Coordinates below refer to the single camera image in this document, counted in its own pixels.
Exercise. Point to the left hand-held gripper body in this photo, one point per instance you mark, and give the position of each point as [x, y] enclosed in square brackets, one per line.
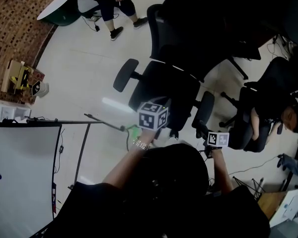
[149, 119]

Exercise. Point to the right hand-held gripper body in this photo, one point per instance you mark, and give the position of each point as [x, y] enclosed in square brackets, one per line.
[217, 139]

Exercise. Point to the black office chair armrest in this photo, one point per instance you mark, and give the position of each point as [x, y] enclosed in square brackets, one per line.
[204, 110]
[125, 74]

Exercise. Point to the black office chair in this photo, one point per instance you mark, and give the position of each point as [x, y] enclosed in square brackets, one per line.
[164, 90]

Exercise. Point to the person's left forearm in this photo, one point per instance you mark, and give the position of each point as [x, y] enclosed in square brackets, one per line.
[129, 162]

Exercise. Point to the person's right forearm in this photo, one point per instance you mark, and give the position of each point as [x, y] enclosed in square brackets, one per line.
[222, 170]

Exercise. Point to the black mesh chair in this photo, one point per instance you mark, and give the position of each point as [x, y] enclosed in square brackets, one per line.
[278, 73]

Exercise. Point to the black tripod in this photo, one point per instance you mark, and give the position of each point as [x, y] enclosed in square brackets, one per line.
[250, 186]

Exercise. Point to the black metal stand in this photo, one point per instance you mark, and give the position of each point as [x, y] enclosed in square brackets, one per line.
[83, 142]

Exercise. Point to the wooden table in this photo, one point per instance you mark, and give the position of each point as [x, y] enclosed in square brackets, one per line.
[270, 203]

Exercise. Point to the white paper box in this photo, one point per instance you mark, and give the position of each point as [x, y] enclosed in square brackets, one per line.
[289, 206]

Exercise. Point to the person's black shirt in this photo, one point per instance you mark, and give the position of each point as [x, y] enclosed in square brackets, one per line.
[101, 214]

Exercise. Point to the small white bin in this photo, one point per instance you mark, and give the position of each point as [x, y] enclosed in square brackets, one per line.
[41, 88]

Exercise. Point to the red box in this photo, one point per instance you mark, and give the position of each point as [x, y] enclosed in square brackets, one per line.
[38, 75]

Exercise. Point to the white plastic box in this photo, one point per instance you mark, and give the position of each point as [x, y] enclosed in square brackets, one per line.
[11, 110]

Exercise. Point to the dark desk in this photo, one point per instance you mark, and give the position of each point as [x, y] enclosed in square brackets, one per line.
[263, 9]

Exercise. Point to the whiteboard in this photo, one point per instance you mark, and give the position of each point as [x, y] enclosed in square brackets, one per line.
[20, 172]

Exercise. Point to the cardboard box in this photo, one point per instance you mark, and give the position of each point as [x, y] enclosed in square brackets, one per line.
[12, 76]

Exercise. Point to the round white table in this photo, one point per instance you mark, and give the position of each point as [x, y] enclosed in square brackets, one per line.
[57, 5]

